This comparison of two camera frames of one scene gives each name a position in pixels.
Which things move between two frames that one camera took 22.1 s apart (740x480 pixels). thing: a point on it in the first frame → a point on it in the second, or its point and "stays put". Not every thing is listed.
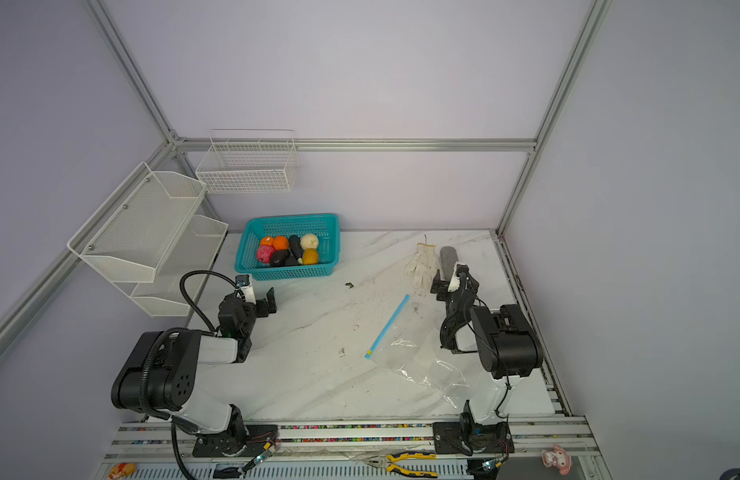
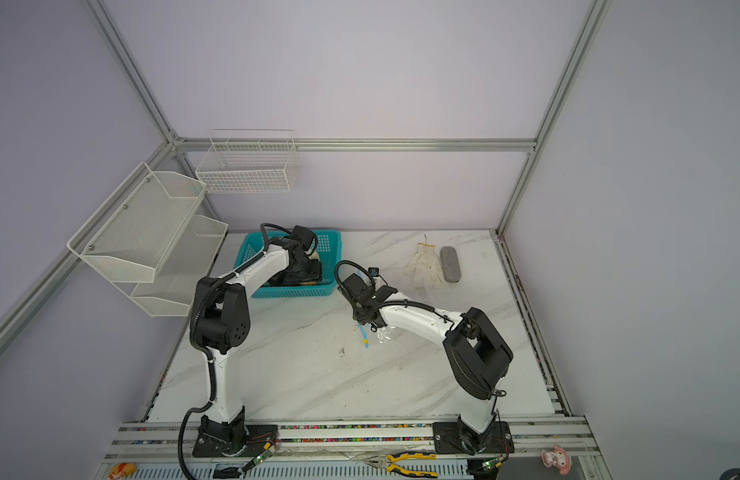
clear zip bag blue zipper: (415, 344) → (382, 333)
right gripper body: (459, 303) → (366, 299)
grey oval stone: (448, 260) stays put
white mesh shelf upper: (135, 231) stays put
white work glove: (424, 265) stays put
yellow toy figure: (121, 469) stays put
